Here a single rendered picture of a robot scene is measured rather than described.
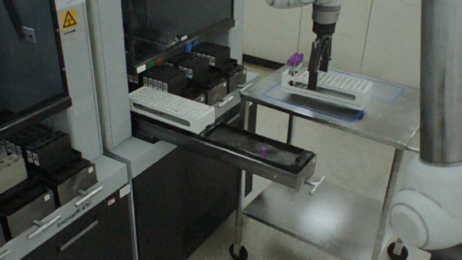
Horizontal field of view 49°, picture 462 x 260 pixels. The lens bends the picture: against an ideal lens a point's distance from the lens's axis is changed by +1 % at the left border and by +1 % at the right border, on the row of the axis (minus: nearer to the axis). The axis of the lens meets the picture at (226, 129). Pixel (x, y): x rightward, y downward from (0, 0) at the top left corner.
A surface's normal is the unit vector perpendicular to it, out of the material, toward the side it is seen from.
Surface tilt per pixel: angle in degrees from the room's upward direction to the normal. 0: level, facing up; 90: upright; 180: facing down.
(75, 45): 90
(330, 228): 0
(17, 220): 90
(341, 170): 0
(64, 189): 90
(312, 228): 0
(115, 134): 90
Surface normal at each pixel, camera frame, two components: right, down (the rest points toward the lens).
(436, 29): -0.71, 0.28
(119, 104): 0.85, 0.28
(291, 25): -0.54, 0.40
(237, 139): 0.02, -0.87
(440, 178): -0.41, -0.29
